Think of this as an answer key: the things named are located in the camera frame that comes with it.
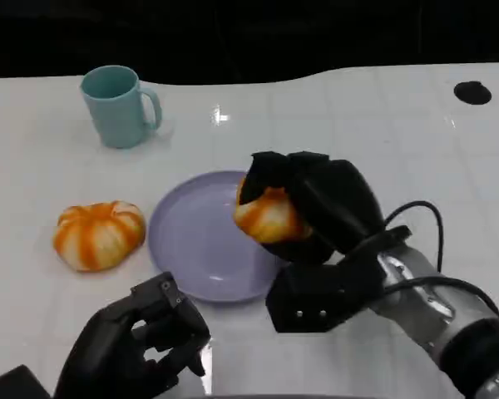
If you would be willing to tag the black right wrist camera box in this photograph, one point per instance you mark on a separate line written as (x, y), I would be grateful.
(316, 295)

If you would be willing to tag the pale green mug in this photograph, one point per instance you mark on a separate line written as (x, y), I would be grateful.
(114, 110)

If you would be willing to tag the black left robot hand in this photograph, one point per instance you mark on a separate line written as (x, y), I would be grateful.
(108, 341)

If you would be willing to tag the lilac plate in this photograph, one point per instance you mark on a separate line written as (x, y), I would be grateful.
(195, 241)

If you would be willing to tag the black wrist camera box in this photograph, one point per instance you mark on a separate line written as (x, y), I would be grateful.
(316, 295)
(12, 384)

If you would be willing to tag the black table grommet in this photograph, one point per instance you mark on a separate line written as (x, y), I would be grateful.
(472, 92)

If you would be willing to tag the orange white toy bread roll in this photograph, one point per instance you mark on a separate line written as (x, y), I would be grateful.
(97, 237)
(270, 218)

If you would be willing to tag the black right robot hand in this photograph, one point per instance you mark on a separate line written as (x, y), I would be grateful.
(337, 203)

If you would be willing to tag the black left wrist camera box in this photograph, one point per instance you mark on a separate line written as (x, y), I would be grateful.
(12, 384)

